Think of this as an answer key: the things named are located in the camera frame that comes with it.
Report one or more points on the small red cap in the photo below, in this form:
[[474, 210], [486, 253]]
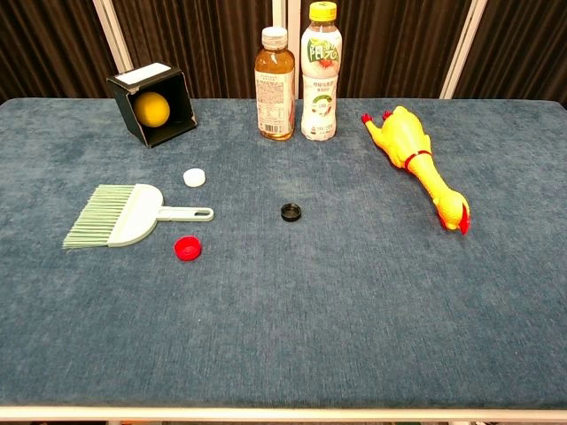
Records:
[[188, 249]]

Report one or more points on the teal handled brush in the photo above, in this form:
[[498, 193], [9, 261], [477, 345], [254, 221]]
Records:
[[133, 217]]

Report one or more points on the amber tea bottle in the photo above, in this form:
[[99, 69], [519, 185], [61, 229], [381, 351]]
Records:
[[274, 88]]

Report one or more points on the white yellow-capped bottle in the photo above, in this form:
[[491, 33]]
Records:
[[320, 88]]

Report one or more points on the blue fabric table cover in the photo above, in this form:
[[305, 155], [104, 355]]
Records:
[[283, 310]]

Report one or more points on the yellow rubber chicken toy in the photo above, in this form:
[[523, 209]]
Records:
[[405, 137]]

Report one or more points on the yellow ball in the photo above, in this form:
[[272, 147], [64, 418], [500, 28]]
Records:
[[152, 109]]

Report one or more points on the dark pleated curtain panel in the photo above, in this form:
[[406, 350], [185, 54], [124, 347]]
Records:
[[390, 44], [522, 44], [44, 44], [212, 44]]

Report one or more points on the black cardboard box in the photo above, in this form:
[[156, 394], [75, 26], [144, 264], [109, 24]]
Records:
[[124, 106]]

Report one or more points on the white metal frame post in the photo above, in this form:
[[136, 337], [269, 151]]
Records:
[[111, 31], [463, 44], [279, 13]]

